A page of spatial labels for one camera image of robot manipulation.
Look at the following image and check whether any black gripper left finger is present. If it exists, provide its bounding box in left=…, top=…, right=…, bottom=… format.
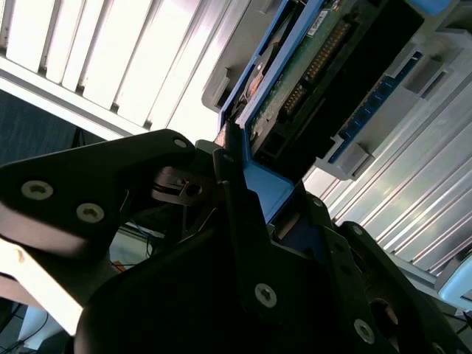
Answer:
left=0, top=121, right=281, bottom=322

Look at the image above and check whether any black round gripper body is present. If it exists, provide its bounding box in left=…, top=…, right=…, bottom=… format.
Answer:
left=73, top=162, right=357, bottom=354

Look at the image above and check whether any hard disk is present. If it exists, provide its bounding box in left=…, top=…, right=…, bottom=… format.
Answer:
left=217, top=0, right=427, bottom=259

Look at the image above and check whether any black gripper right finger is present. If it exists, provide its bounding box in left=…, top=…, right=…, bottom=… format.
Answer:
left=294, top=180, right=472, bottom=354

